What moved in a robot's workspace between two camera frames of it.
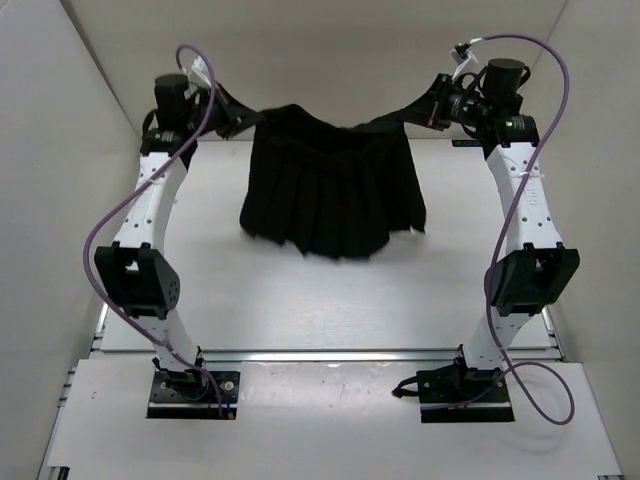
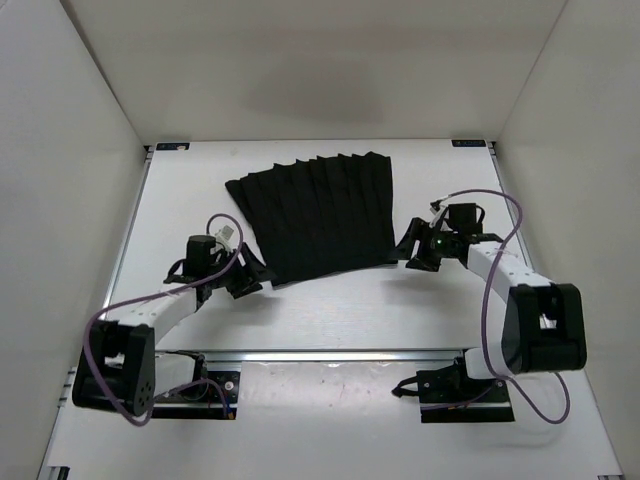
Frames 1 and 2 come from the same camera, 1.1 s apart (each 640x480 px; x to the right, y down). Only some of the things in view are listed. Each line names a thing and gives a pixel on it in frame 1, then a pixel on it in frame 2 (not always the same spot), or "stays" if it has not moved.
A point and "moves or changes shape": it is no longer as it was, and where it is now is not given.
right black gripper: [431, 110] -> [418, 231]
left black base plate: [189, 394] stays
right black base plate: [455, 383] stays
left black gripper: [237, 115] -> [250, 274]
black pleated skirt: [331, 189] moves or changes shape
